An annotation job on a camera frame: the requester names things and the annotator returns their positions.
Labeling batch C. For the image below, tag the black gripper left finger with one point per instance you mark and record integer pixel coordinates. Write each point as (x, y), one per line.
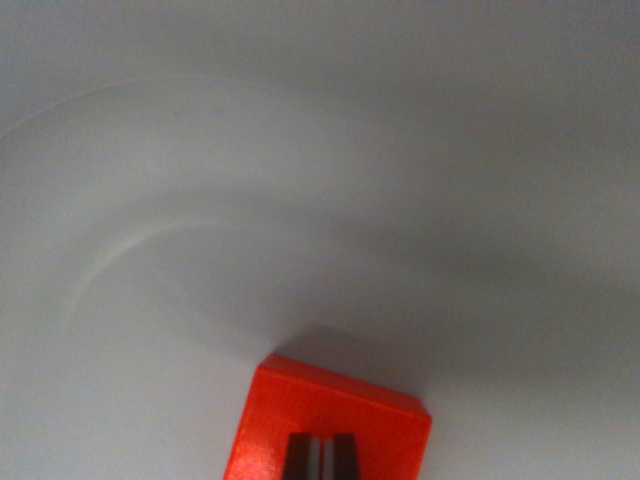
(298, 457)

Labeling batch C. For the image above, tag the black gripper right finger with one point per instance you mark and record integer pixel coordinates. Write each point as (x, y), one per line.
(345, 457)

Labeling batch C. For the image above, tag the red cube block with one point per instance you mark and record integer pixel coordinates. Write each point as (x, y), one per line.
(320, 405)

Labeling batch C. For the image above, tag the grey plastic bin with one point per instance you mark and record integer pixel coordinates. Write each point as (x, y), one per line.
(300, 175)

